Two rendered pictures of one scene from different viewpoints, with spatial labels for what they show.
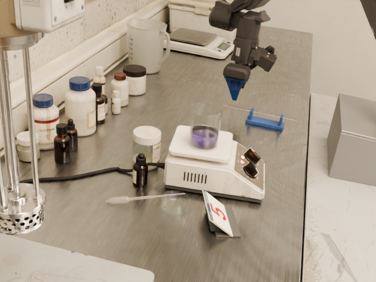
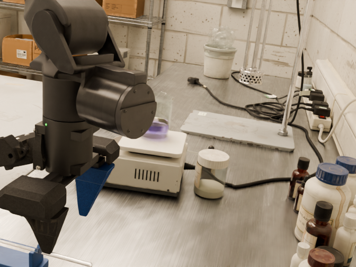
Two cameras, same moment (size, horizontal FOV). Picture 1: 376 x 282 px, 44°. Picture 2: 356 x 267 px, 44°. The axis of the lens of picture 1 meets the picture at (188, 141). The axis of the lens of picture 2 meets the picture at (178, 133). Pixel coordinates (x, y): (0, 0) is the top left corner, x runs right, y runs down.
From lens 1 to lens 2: 1.63 m
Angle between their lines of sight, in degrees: 132
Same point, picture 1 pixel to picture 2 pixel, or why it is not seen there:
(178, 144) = (178, 136)
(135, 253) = (194, 140)
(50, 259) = (242, 136)
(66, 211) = (254, 160)
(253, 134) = not seen: hidden behind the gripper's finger
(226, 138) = (127, 140)
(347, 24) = not seen: outside the picture
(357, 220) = not seen: hidden behind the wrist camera
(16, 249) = (264, 140)
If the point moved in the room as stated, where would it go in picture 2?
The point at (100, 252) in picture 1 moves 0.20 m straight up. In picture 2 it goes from (216, 142) to (227, 64)
